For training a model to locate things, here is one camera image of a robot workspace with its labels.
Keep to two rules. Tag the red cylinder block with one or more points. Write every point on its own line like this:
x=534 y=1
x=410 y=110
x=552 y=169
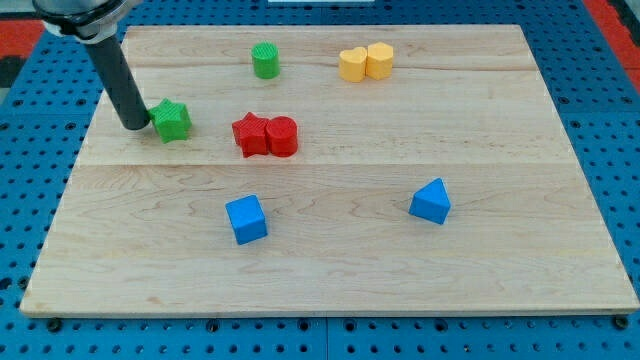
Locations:
x=282 y=136

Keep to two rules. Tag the red star block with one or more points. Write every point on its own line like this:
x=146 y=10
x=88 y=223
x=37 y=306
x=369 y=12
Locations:
x=250 y=135

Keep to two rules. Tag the blue cube block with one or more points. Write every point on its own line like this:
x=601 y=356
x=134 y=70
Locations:
x=247 y=219

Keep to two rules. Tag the yellow hexagon block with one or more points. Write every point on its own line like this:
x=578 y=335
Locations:
x=379 y=63

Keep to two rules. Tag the yellow heart block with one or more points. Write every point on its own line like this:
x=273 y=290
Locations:
x=352 y=64

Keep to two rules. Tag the green star block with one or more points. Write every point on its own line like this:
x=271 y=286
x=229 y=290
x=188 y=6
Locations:
x=171 y=120

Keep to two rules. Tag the green cylinder block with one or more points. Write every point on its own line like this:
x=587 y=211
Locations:
x=265 y=60

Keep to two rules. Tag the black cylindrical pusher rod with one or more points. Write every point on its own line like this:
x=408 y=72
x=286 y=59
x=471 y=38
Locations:
x=119 y=83

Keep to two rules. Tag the light wooden board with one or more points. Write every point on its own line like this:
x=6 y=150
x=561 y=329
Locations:
x=142 y=230

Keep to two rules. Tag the blue triangular prism block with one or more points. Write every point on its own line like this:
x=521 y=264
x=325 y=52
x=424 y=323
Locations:
x=431 y=202

